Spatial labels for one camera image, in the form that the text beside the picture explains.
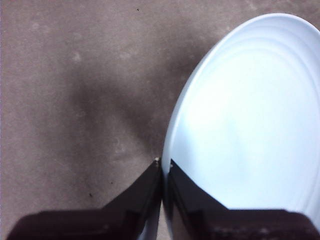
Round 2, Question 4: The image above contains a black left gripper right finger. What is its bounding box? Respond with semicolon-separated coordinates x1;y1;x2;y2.
164;158;320;240

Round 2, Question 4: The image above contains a light blue round plate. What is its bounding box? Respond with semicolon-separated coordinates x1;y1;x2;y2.
138;12;320;240

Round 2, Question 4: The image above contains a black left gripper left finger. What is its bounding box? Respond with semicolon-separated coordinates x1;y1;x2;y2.
6;157;163;240

